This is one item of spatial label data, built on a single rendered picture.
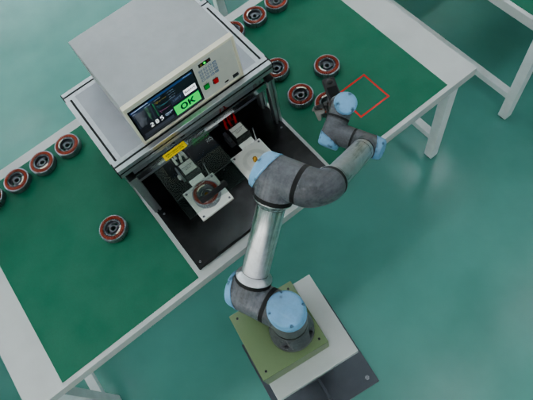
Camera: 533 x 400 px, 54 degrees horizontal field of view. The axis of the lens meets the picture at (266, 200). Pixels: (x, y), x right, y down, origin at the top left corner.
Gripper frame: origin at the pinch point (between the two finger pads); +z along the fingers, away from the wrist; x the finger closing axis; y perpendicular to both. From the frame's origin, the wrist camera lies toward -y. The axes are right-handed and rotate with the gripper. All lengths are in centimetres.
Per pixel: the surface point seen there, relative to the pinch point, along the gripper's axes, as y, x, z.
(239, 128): 0.1, -36.2, -2.5
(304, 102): -3.7, -7.3, 15.1
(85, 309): 51, -111, -12
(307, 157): 18.1, -13.1, 3.2
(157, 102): -14, -60, -33
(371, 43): -21.7, 30.3, 29.6
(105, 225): 23, -99, 2
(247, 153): 10.3, -35.8, 7.5
